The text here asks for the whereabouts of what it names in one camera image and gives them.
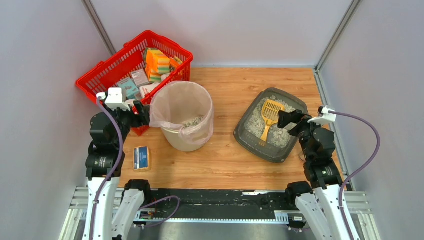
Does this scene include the yellow litter scoop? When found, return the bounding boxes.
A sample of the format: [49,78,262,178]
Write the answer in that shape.
[260,99,285,142]

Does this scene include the white bin with bag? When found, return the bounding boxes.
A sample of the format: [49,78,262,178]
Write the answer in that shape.
[149,81,215,152]

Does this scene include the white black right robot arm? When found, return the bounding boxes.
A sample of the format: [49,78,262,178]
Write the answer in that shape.
[277,106,360,240]

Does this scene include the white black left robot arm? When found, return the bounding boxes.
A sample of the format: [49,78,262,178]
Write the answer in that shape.
[83,100,152,240]

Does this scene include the grey litter box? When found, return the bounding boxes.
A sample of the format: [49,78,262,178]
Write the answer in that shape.
[233,87,310,164]

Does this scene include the teal small box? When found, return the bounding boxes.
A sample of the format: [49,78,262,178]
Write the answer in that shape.
[117,77,139,99]

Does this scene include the blue yellow sponge pack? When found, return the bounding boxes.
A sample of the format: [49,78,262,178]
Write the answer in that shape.
[133,146,151,172]

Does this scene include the red shopping basket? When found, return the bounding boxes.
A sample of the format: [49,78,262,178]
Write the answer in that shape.
[75,30,194,137]

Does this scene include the orange sponge stack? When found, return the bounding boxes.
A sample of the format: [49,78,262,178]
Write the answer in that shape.
[144,48,171,83]

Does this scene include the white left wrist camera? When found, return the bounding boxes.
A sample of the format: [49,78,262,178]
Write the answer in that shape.
[96,87,131,111]

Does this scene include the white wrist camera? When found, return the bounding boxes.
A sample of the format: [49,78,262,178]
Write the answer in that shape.
[96,87,131,111]
[307,105,337,126]

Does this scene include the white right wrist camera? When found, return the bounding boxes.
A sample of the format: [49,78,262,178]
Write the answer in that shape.
[307,105,337,126]

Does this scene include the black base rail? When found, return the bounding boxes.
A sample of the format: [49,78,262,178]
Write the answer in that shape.
[141,188,300,220]

